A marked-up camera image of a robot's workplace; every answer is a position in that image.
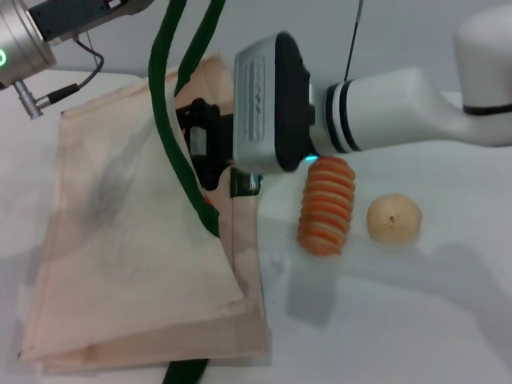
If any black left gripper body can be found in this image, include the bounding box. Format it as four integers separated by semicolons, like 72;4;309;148
27;0;155;46

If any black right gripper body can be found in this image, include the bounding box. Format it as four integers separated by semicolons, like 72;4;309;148
175;98;237;192

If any cream handbag with green handles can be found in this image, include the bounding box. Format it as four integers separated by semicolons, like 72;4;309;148
18;0;270;384

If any orange striped spiral bread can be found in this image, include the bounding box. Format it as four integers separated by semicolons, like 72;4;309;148
296;155;356;258

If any beige round fruit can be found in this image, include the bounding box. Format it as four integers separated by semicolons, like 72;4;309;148
366;193;424;244

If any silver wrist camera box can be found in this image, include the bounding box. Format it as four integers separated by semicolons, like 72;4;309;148
232;31;322;176

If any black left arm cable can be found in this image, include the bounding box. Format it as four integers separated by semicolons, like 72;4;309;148
14;33;106;120

